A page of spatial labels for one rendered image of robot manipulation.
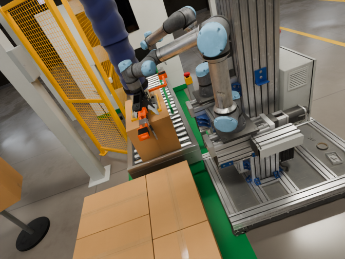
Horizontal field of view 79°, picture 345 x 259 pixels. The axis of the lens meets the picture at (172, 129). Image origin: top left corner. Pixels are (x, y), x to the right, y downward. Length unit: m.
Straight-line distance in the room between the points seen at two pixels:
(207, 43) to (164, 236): 1.22
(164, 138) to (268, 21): 1.18
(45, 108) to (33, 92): 0.19
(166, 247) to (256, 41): 1.35
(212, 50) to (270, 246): 1.61
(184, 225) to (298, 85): 1.17
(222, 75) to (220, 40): 0.16
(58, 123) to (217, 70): 1.99
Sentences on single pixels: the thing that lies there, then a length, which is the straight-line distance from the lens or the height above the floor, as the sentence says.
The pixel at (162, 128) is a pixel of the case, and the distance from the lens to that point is 1.84.
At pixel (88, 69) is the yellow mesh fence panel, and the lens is 2.33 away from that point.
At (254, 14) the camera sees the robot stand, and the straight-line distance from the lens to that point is 1.30.
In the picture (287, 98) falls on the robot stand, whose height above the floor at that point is 1.03.
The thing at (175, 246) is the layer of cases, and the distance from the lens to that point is 1.52.
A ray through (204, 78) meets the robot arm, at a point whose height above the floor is 1.19.
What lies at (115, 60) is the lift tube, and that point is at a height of 1.47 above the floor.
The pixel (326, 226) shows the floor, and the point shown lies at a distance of 2.17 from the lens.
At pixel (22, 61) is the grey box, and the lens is 2.40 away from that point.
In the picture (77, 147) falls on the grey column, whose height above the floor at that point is 0.61.
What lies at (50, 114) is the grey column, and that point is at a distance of 2.55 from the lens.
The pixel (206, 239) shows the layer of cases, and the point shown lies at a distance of 1.49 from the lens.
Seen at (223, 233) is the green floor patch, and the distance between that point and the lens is 2.09.
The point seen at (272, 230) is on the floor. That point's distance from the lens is 2.09.
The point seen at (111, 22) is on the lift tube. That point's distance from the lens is 1.71.
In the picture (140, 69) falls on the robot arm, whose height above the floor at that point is 1.55.
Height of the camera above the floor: 1.89
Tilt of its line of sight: 36 degrees down
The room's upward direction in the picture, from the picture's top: 21 degrees counter-clockwise
